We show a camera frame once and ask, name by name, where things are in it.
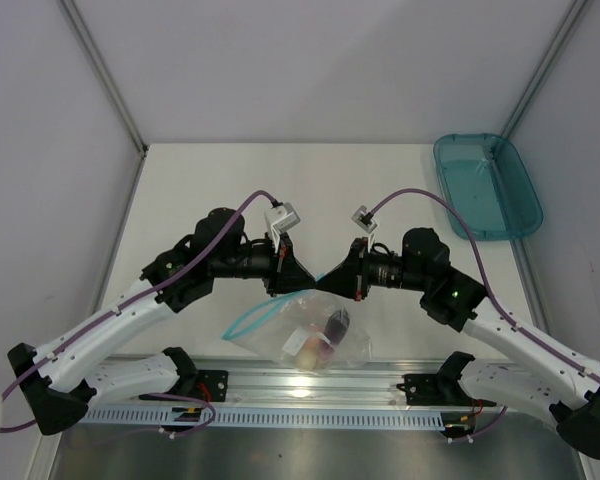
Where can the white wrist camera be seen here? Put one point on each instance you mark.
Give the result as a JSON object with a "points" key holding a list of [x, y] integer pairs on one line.
{"points": [[364, 219], [279, 220]]}

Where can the aluminium frame post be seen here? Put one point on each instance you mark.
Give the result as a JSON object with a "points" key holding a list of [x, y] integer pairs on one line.
{"points": [[559, 40], [93, 54]]}

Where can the teal plastic bin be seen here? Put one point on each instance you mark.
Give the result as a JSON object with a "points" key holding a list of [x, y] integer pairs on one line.
{"points": [[483, 178]]}

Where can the right aluminium frame post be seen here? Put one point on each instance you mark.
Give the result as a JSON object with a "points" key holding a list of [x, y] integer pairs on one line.
{"points": [[559, 40]]}

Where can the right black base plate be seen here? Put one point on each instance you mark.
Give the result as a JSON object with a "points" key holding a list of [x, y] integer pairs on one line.
{"points": [[432, 390]]}

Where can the pink egg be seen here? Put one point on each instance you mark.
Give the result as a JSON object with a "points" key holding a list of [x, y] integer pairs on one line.
{"points": [[325, 351]]}

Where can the purple eggplant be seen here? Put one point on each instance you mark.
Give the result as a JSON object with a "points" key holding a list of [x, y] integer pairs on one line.
{"points": [[337, 326]]}

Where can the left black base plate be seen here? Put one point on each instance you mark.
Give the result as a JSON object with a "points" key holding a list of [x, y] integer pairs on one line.
{"points": [[208, 385]]}

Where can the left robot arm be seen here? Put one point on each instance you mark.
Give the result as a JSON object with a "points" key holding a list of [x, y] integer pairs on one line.
{"points": [[66, 378]]}

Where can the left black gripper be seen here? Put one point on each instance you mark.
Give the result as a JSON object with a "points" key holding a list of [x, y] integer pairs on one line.
{"points": [[289, 276]]}

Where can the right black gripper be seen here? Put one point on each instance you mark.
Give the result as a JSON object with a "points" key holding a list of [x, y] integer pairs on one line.
{"points": [[351, 278]]}

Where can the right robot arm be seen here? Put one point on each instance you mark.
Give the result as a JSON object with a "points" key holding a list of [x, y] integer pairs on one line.
{"points": [[560, 386]]}

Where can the cream white egg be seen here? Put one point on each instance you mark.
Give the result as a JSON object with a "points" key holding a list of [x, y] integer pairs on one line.
{"points": [[307, 359]]}

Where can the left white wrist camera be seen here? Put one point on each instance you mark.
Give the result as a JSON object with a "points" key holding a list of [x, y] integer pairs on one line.
{"points": [[279, 220]]}

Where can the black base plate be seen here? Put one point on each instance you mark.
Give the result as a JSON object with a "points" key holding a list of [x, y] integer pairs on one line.
{"points": [[208, 385], [432, 390]]}

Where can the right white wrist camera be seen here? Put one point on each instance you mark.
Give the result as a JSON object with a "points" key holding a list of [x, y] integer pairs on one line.
{"points": [[364, 219]]}

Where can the clear zip top bag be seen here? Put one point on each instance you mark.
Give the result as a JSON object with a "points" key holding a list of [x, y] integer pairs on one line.
{"points": [[277, 329]]}

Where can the left aluminium frame post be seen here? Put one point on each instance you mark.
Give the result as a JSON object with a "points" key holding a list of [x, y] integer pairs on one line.
{"points": [[93, 54]]}

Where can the aluminium rail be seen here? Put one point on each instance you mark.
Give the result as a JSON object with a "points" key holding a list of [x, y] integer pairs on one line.
{"points": [[260, 383]]}

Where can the white slotted cable duct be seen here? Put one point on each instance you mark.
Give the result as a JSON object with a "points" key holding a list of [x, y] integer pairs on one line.
{"points": [[231, 416]]}

